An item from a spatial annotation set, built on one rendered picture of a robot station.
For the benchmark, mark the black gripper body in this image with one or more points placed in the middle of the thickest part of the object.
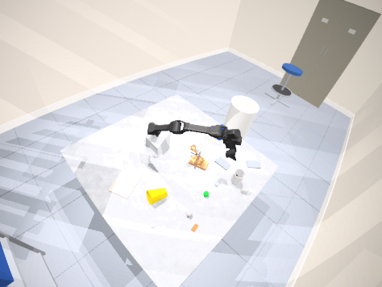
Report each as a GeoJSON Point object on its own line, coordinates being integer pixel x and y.
{"type": "Point", "coordinates": [229, 145]}

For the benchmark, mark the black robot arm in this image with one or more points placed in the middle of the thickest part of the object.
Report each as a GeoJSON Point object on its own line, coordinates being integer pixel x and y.
{"type": "Point", "coordinates": [215, 131]}

